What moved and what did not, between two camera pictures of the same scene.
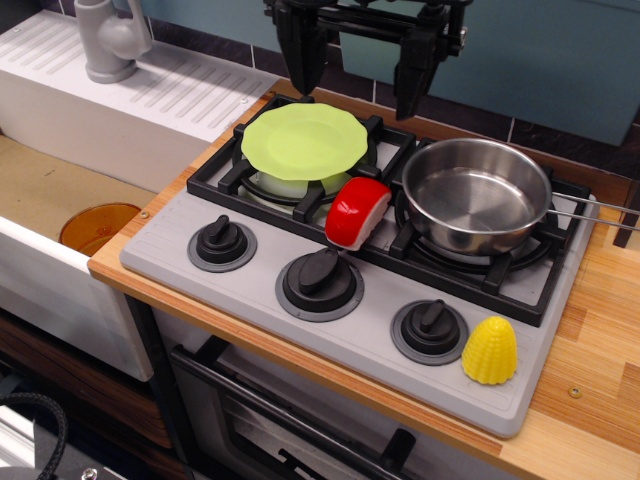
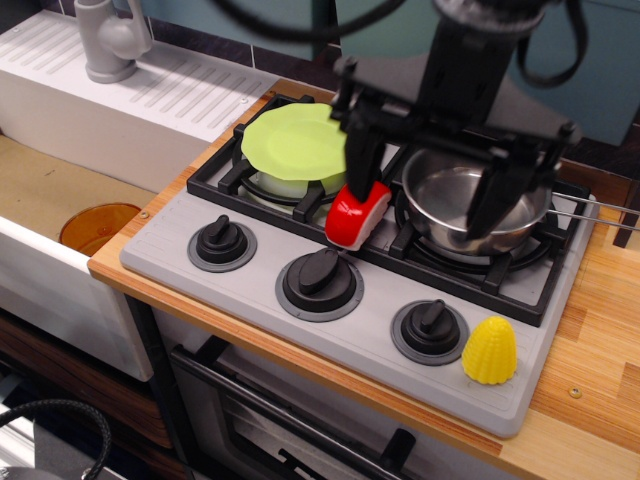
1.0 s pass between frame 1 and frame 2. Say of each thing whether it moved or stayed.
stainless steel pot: stayed
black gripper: moved
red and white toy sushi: stayed
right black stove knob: stayed
